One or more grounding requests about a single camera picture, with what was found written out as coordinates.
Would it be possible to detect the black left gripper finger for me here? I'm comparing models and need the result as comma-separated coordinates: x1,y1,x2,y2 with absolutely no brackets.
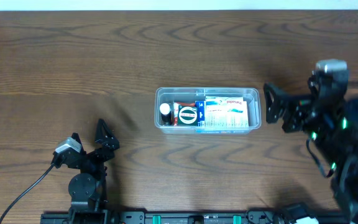
71,133,81,144
94,119,120,151

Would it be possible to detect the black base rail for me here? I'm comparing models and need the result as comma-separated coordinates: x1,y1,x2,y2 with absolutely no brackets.
40,203,350,224

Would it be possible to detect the green Zam-Buk box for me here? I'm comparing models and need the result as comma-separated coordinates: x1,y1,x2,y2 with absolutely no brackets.
178,105,198,126

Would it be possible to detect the red Panadol ActiFast box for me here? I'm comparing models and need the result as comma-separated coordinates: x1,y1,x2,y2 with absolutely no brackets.
173,102,195,126

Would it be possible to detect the clear plastic container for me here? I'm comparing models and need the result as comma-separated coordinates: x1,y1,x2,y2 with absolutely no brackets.
154,87,262,134

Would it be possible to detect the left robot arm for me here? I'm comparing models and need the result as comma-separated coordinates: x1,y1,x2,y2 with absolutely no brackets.
51,119,119,223

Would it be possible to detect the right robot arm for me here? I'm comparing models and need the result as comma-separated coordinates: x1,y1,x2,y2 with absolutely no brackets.
264,82,358,223

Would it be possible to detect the white Panadol box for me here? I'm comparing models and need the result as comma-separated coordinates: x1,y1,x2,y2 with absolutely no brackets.
203,95,250,128

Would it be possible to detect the dark syrup bottle white cap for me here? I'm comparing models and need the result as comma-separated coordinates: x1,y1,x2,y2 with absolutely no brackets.
159,103,173,126

